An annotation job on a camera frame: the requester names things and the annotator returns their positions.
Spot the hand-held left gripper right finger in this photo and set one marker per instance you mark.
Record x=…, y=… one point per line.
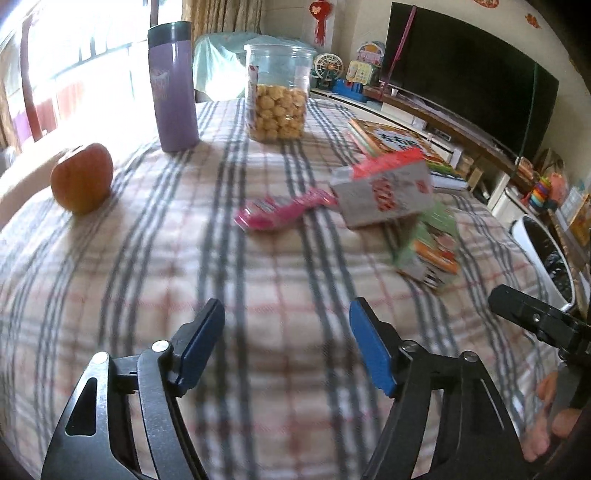
x=371, y=348

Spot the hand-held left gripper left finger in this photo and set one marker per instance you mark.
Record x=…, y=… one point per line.
x=196, y=350

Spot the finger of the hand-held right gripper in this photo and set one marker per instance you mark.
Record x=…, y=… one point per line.
x=521, y=309

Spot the white trash bin black liner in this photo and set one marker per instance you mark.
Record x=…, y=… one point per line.
x=535, y=249

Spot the yellow green wrapper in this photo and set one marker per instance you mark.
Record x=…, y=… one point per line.
x=431, y=249

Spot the grey cardboard box red print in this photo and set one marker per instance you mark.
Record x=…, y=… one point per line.
x=383, y=194

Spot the pink wrapper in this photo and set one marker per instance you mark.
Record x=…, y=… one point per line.
x=277, y=212

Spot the person's right hand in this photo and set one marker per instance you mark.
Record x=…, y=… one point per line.
x=565, y=422

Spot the yellow orange printed box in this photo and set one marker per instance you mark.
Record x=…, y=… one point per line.
x=579, y=219

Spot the white side cabinet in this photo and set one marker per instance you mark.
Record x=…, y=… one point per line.
x=503, y=201

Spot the rainbow stacking rings toy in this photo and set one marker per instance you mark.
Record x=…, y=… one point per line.
x=540, y=194

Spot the orange toy cash register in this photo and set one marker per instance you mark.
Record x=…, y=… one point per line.
x=525, y=167

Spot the brown wooden TV riser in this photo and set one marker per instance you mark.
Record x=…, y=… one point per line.
x=471, y=131

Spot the thin green rod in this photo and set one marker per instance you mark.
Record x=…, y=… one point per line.
x=528, y=110

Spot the red apple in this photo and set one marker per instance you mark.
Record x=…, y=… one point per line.
x=83, y=177

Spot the orange cover children's book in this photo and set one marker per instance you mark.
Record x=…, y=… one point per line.
x=392, y=138

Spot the white TV cabinet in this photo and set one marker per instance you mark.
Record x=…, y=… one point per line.
x=415, y=117

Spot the black television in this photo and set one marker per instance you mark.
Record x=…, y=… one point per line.
x=466, y=78

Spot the pink covered sofa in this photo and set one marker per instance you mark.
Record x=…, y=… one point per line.
x=18, y=184

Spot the purple drinking bottle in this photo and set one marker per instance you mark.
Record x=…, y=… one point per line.
x=174, y=101

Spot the clear cookie jar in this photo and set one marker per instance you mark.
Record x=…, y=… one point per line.
x=279, y=110

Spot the blue toy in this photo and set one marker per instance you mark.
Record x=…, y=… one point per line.
x=348, y=90

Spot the yellow green toy phone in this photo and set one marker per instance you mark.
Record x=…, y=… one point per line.
x=359, y=73

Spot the ferris wheel toy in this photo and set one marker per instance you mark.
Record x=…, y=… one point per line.
x=328, y=68

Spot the armchair under teal cover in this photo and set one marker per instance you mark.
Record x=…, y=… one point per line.
x=217, y=64

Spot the thin pink rod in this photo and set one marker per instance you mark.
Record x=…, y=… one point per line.
x=401, y=46

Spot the colourful toy house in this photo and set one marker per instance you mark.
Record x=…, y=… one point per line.
x=371, y=51

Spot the brown sliding glass door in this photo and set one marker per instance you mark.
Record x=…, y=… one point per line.
x=28, y=92

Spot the red heart hanging decoration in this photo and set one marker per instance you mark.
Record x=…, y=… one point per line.
x=319, y=18

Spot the beige patterned curtain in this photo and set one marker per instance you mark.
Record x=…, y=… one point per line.
x=217, y=16

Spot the cartoon figures wall sticker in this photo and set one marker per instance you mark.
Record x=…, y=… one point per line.
x=532, y=21

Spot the round red wall sticker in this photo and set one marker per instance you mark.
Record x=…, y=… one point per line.
x=485, y=2

